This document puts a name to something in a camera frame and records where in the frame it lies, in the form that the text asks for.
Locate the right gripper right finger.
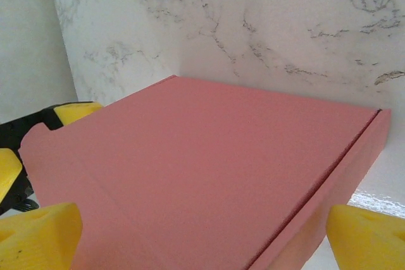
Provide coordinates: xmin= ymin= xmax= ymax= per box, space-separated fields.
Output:
xmin=325 ymin=203 xmax=405 ymax=270

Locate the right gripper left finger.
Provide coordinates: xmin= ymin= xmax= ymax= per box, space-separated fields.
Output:
xmin=0 ymin=202 xmax=84 ymax=270

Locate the pink white paper box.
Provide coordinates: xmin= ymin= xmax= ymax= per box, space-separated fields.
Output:
xmin=18 ymin=74 xmax=392 ymax=270

